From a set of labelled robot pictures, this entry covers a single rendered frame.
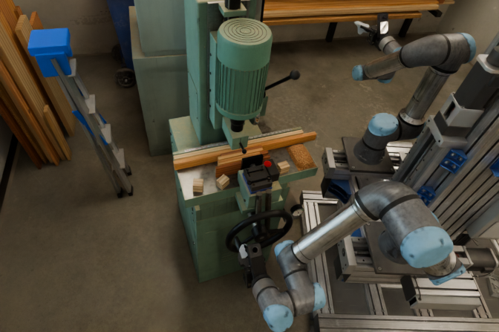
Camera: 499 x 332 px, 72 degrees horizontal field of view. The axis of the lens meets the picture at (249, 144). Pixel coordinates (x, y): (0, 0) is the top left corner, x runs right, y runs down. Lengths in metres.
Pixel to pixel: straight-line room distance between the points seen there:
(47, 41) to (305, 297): 1.49
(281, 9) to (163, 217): 2.09
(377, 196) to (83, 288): 1.78
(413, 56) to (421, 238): 0.77
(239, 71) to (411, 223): 0.65
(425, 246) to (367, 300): 1.20
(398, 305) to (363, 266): 0.67
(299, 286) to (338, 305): 0.93
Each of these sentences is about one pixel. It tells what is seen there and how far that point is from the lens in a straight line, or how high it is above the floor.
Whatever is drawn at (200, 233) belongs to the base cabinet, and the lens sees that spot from 1.65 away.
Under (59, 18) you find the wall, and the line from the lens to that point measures 3.72.
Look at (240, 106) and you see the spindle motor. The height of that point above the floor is 1.26.
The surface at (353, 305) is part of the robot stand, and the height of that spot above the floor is 0.21.
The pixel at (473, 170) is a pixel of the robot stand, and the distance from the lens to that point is 1.46.
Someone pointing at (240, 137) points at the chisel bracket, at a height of 1.07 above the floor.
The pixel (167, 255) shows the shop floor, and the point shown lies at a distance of 2.28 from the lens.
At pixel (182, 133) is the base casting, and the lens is 1.75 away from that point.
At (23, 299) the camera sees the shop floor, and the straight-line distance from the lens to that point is 2.40.
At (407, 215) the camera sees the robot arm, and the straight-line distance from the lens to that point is 0.94.
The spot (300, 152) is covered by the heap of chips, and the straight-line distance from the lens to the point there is 1.54.
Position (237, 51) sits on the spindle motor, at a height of 1.48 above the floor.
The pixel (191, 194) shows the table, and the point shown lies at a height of 0.90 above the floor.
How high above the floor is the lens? 2.06
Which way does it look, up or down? 47 degrees down
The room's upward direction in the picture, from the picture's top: 8 degrees clockwise
